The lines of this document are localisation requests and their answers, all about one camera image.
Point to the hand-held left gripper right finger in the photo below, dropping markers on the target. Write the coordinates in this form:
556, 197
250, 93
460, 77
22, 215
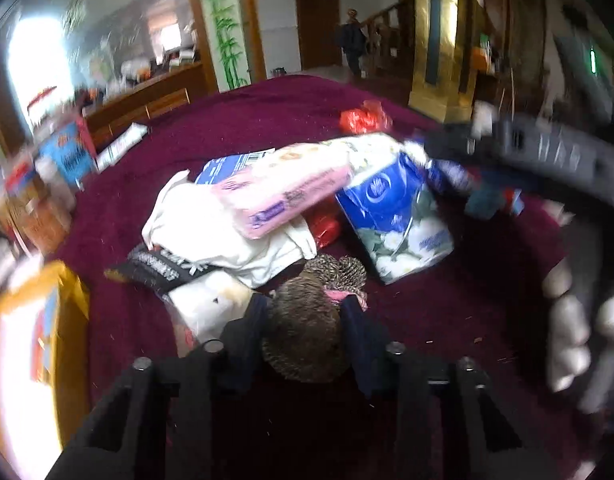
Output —
354, 340

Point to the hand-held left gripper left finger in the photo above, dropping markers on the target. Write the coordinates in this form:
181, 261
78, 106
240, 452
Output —
254, 330

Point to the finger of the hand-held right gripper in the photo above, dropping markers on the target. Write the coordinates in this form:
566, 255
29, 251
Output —
462, 142

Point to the large white cloth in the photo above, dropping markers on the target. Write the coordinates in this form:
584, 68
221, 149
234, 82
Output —
227, 255

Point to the blue floral tissue pack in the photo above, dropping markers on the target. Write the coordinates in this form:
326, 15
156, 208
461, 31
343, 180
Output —
392, 210

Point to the pink tissue pack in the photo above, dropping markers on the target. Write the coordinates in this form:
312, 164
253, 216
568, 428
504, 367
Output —
287, 195

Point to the yellow cardboard box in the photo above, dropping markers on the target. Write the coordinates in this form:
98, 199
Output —
17, 360

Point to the person's right hand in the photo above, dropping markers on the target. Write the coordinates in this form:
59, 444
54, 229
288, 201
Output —
567, 325

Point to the white plastic packet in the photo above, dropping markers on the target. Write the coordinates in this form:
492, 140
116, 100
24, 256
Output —
207, 300

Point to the shiny red wrapper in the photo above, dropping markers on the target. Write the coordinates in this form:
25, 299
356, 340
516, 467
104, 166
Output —
364, 119

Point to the golden pillar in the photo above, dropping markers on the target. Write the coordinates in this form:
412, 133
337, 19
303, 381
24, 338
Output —
439, 35

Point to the black snack packet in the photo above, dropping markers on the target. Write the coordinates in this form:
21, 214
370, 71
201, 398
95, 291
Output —
157, 267

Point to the wooden staircase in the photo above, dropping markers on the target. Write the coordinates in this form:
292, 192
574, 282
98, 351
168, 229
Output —
389, 40

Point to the maroon tablecloth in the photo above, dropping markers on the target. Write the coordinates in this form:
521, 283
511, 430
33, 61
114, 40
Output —
487, 285

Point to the blue white packet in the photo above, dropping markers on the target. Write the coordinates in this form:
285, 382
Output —
222, 167

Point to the wooden door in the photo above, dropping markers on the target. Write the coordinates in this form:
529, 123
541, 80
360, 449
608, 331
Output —
317, 25

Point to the long white box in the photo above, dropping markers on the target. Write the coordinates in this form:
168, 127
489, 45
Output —
121, 146

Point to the brown plastic jar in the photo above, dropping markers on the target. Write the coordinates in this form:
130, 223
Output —
44, 225

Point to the wooden cabinet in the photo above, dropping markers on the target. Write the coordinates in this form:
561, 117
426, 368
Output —
152, 95

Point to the blue carton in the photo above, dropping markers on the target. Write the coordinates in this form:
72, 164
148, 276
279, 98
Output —
67, 152

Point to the bamboo painted frame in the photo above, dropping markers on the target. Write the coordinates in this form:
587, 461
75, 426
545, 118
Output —
224, 25

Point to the wall mirror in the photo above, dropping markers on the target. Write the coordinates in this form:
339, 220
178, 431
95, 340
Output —
112, 20

